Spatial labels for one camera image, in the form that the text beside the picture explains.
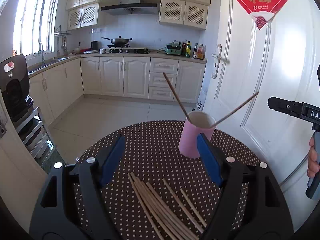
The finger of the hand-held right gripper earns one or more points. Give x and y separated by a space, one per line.
282 105

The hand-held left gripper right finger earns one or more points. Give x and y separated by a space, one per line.
207 160

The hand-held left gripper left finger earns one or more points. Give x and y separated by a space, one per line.
113 160

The pink cup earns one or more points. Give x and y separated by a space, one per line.
191 140

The brown wooden chopstick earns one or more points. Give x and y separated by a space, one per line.
175 95
237 107

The pile of wooden chopsticks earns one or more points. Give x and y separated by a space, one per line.
156 205

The person's right hand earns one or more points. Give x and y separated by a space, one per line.
313 165

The brown polka dot tablecloth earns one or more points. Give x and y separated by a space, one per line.
155 150

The white door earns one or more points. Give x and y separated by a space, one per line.
275 62

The white printed box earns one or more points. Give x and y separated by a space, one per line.
201 101

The metal storage rack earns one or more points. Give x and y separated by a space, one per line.
37 135

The cream lower kitchen cabinets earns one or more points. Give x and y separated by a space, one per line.
112 76

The orange oil bottle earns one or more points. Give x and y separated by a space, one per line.
200 53

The dark sauce bottle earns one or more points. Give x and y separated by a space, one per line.
195 52

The green bottle yellow cap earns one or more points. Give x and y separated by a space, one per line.
188 50

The white mug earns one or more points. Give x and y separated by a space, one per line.
102 50

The black gas stove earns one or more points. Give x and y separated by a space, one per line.
127 50

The red sauce bottle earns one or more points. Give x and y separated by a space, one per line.
184 48

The steel sink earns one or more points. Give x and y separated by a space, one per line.
60 59

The green countertop appliance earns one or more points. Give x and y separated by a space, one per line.
173 49

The black kettle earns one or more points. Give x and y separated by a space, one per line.
94 45

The steel wok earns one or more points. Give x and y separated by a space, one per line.
120 41

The black appliance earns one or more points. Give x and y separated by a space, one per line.
15 90

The chrome faucet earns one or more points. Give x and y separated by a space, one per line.
42 53

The cream lattice door cabinet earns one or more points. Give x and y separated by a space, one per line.
183 12
83 16

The range hood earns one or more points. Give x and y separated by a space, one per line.
130 7

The barred window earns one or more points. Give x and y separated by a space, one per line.
35 17

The wall utensil rail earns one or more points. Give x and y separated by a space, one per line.
62 33

